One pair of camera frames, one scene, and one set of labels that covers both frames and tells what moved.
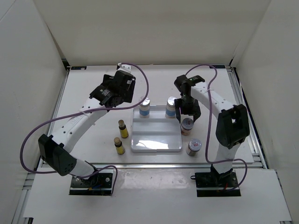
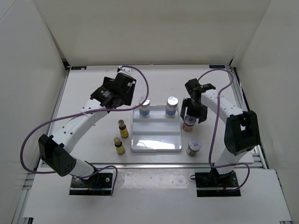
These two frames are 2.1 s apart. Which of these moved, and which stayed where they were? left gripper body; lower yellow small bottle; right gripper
Moved: right gripper
Stayed: left gripper body; lower yellow small bottle
